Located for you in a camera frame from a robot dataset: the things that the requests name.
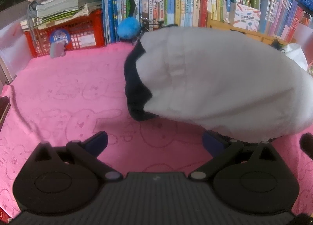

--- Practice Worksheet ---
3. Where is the small grey figure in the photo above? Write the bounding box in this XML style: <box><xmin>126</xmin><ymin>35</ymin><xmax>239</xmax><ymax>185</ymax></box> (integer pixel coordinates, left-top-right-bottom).
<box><xmin>50</xmin><ymin>43</ymin><xmax>66</xmax><ymax>59</ymax></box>

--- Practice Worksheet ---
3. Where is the wooden drawer unit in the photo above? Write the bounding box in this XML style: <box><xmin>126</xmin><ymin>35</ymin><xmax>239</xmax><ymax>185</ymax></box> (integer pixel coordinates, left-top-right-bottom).
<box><xmin>207</xmin><ymin>12</ymin><xmax>296</xmax><ymax>45</ymax></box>

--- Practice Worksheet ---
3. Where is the white paper bag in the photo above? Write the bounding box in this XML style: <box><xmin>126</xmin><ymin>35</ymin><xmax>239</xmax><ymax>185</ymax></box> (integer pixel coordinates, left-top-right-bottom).
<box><xmin>0</xmin><ymin>26</ymin><xmax>32</xmax><ymax>79</ymax></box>

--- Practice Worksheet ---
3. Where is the round blue printed card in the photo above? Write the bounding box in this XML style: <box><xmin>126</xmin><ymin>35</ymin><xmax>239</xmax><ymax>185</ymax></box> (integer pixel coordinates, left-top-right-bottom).
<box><xmin>49</xmin><ymin>30</ymin><xmax>69</xmax><ymax>45</ymax></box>

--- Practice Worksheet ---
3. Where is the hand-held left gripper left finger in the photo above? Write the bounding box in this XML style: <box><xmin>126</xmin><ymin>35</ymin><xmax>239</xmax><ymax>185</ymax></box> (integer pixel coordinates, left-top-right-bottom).
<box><xmin>23</xmin><ymin>131</ymin><xmax>124</xmax><ymax>183</ymax></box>

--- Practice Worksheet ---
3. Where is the pink printed blanket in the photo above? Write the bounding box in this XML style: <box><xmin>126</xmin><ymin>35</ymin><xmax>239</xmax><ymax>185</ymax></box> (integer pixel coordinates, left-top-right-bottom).
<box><xmin>0</xmin><ymin>42</ymin><xmax>313</xmax><ymax>218</ymax></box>

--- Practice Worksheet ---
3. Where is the navy and white jacket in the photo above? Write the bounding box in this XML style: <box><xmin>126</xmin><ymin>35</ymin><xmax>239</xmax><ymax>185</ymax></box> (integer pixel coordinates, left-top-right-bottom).
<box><xmin>123</xmin><ymin>26</ymin><xmax>313</xmax><ymax>144</ymax></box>

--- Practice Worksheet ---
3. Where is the grey storage box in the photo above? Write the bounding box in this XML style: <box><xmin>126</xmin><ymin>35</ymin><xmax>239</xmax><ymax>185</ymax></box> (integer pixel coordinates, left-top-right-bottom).
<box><xmin>0</xmin><ymin>2</ymin><xmax>31</xmax><ymax>31</ymax></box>

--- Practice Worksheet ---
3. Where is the miniature black bicycle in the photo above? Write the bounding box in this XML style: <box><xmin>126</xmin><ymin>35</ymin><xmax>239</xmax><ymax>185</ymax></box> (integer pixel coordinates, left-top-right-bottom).
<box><xmin>139</xmin><ymin>17</ymin><xmax>167</xmax><ymax>32</ymax></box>

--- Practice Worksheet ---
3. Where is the stack of papers and booklets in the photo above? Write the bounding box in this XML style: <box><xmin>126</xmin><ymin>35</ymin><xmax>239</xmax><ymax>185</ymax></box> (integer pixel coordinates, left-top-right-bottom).
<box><xmin>20</xmin><ymin>0</ymin><xmax>103</xmax><ymax>30</ymax></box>

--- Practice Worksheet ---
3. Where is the white pencil print box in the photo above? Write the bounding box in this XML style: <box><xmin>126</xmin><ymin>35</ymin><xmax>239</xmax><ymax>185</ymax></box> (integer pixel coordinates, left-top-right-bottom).
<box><xmin>230</xmin><ymin>3</ymin><xmax>262</xmax><ymax>32</ymax></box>

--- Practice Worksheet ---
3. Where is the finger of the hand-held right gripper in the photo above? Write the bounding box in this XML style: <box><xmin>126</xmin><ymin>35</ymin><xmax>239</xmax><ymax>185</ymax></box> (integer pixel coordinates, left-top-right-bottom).
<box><xmin>300</xmin><ymin>132</ymin><xmax>313</xmax><ymax>162</ymax></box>

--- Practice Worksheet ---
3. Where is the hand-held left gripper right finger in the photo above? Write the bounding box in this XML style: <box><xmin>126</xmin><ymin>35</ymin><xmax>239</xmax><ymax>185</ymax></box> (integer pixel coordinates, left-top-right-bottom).
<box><xmin>189</xmin><ymin>130</ymin><xmax>288</xmax><ymax>181</ymax></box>

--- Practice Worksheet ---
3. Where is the brown flat case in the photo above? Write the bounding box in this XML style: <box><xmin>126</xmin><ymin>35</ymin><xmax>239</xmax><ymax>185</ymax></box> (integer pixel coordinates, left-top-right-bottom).
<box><xmin>0</xmin><ymin>97</ymin><xmax>11</xmax><ymax>130</ymax></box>

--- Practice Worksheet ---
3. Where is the blue fluffy pompom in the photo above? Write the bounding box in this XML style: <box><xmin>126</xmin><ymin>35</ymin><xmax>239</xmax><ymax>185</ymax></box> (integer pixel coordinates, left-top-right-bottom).
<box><xmin>117</xmin><ymin>17</ymin><xmax>141</xmax><ymax>40</ymax></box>

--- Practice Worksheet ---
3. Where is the grey fabric strap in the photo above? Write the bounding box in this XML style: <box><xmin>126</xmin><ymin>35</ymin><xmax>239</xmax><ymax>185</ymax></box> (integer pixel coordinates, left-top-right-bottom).
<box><xmin>27</xmin><ymin>3</ymin><xmax>37</xmax><ymax>35</ymax></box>

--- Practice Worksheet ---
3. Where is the red plastic crate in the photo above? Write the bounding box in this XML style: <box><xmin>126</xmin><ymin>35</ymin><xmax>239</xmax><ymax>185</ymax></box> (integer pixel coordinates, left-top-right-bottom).
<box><xmin>24</xmin><ymin>9</ymin><xmax>105</xmax><ymax>58</ymax></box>

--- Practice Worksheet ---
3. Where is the white plastic bag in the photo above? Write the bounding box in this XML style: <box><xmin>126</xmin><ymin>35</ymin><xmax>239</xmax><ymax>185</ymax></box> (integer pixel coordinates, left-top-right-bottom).
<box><xmin>281</xmin><ymin>43</ymin><xmax>309</xmax><ymax>70</ymax></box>

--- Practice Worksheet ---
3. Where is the row of large colourful books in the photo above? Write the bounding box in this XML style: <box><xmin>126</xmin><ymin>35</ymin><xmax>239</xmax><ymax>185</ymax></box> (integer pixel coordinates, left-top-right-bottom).
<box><xmin>101</xmin><ymin>0</ymin><xmax>211</xmax><ymax>43</ymax></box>

